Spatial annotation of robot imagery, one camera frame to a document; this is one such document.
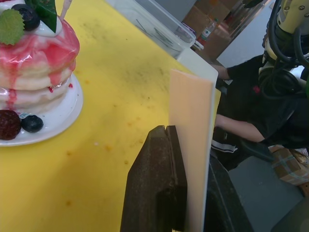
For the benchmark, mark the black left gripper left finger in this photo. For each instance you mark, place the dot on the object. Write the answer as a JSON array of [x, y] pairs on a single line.
[[154, 183]]

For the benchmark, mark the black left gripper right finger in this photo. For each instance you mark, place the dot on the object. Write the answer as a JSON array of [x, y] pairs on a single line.
[[222, 205]]

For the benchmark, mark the white cake plate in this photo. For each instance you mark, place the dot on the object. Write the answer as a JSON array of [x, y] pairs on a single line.
[[60, 120]]

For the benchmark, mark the pink pancake cake with fruit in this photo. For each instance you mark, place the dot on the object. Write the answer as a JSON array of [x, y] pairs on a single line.
[[36, 72]]

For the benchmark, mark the black chair armrest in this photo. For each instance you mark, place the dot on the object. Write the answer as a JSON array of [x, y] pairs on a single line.
[[258, 151]]

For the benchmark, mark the yellow table mat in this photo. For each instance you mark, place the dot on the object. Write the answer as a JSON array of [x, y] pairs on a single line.
[[108, 96]]

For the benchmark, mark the person in black shirt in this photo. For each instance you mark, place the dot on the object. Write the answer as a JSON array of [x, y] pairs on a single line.
[[265, 96]]

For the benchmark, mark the burnt black match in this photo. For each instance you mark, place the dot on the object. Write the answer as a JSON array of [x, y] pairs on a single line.
[[164, 37], [143, 27]]

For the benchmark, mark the clear plastic container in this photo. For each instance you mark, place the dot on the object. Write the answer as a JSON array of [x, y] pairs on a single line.
[[169, 26]]

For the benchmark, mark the plastic bottle green label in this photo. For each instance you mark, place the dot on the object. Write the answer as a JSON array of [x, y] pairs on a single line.
[[207, 33]]

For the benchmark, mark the brown cardboard box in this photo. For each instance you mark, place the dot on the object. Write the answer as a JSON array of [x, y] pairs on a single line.
[[195, 20]]

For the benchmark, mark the thin pale candle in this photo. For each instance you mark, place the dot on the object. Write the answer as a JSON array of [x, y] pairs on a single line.
[[65, 9]]

